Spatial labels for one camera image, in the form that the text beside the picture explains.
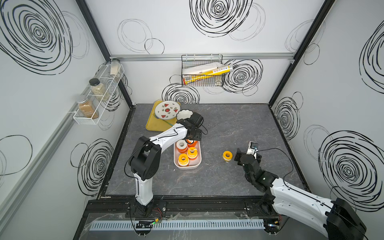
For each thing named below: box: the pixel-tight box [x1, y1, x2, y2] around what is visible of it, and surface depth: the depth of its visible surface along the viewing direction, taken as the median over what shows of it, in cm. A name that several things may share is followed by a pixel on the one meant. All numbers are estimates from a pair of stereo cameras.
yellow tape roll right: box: [178, 153, 190, 167], surface depth 88 cm
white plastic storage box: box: [173, 141, 202, 170], surface depth 90 cm
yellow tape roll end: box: [187, 147, 198, 159], surface depth 91 cm
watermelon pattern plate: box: [155, 100, 181, 120], surface depth 118 cm
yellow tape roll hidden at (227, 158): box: [222, 150, 233, 162], surface depth 92 cm
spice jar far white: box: [110, 58, 121, 78], surface depth 88 cm
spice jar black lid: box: [89, 78, 110, 102], surface depth 72 cm
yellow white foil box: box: [182, 62, 234, 85], surface depth 88 cm
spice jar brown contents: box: [77, 98, 100, 120], surface depth 65 cm
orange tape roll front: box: [176, 139, 188, 154], surface depth 93 cm
